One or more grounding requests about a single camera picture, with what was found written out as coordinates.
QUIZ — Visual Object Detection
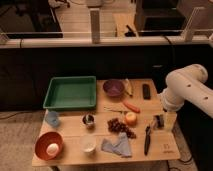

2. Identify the dark red grape bunch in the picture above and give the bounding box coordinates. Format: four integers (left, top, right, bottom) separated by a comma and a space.
107, 118, 136, 139

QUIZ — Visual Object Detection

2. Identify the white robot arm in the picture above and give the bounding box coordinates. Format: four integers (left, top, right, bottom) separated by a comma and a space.
158, 64, 213, 131

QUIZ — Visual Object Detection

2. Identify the small metal cup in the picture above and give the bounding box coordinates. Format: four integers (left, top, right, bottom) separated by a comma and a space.
82, 114, 95, 129

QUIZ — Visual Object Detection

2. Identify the white paper cup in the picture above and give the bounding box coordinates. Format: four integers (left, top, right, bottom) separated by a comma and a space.
80, 135, 96, 154

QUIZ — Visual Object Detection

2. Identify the light blue plastic cup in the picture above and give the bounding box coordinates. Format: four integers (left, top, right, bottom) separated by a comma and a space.
45, 111, 60, 127

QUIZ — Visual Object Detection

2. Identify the small dark toy object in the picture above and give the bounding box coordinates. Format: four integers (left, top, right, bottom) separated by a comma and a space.
153, 115, 164, 129

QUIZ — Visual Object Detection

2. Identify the black rectangular block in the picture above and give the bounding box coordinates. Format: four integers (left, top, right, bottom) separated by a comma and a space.
142, 84, 151, 100

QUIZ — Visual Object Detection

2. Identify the yellow red apple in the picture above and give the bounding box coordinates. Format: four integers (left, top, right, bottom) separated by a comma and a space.
124, 112, 137, 126

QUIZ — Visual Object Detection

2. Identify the orange carrot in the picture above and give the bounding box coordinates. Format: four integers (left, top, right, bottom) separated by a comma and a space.
122, 101, 140, 113

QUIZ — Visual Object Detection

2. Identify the blue cloth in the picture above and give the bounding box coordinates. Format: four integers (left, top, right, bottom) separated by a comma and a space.
101, 132, 132, 157

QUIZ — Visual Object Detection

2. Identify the purple bowl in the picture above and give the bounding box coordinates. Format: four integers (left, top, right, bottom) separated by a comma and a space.
103, 79, 124, 97

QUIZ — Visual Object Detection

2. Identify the green plastic tray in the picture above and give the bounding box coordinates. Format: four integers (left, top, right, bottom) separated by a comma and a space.
43, 76, 96, 111

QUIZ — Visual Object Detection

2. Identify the white egg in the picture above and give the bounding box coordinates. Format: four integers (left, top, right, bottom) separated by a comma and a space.
46, 143, 59, 156

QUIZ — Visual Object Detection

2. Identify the orange bowl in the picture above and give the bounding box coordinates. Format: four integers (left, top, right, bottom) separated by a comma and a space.
35, 132, 63, 161

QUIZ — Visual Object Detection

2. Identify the black handled knife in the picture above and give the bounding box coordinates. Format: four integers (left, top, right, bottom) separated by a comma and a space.
144, 125, 151, 156

